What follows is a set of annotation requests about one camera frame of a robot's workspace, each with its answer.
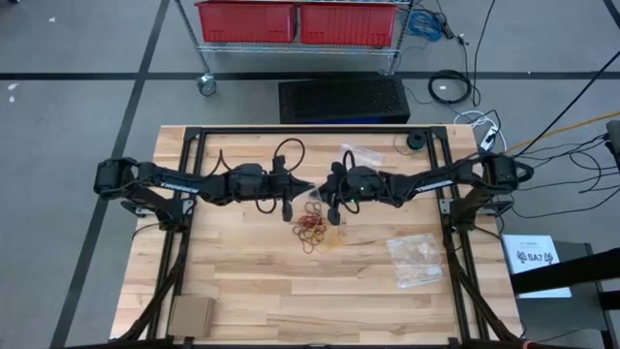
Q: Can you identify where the thin black hanging cable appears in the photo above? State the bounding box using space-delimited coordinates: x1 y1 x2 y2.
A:
472 0 498 108

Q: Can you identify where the black beam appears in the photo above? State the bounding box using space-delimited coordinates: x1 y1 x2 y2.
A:
511 246 620 297

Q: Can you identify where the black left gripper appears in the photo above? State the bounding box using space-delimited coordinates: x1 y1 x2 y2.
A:
263 154 316 223

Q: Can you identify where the thick black cable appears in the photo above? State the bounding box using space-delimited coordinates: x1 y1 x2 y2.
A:
512 61 620 159

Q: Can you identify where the black floor cable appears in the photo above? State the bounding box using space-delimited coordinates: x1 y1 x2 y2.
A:
512 183 620 219
569 135 620 195

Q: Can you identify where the black aluminium table frame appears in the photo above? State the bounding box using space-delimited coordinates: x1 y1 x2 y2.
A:
115 125 534 349

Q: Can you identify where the brown cardboard piece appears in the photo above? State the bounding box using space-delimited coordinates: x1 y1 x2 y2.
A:
167 295 218 339

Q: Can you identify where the blue cable coil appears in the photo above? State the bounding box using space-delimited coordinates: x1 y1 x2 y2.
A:
405 9 445 43

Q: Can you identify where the grey side table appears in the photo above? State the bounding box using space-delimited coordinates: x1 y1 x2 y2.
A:
503 239 620 349

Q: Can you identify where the chrome wire shelving rack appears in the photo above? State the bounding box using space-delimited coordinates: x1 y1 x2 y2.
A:
173 0 416 98

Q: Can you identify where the yellow cable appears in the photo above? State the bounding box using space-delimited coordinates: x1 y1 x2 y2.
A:
506 111 620 154

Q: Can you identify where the grey rounded object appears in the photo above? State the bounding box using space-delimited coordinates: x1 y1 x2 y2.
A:
604 119 620 171

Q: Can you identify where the white SA7 booklet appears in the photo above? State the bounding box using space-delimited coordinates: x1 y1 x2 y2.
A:
502 234 573 300

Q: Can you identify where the black left wrist camera cable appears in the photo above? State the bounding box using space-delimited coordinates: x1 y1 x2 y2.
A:
273 138 306 175

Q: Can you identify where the red plastic storage bin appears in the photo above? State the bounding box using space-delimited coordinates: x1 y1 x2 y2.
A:
298 2 399 48
195 1 297 44

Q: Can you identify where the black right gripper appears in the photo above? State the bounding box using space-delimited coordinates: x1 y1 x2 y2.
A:
317 162 350 227

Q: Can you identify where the black cable coil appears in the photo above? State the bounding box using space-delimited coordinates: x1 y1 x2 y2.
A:
427 69 474 106

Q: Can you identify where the green wire spool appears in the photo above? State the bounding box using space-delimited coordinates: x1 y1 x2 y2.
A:
392 129 429 157

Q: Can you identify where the white power strip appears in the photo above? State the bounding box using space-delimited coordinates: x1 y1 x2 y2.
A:
479 124 500 151

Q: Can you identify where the white cable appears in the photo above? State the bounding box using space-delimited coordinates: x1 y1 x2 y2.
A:
453 110 508 151

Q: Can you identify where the yellow rubber band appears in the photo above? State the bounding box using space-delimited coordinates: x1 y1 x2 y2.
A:
319 232 346 254
317 227 349 253
312 220 340 248

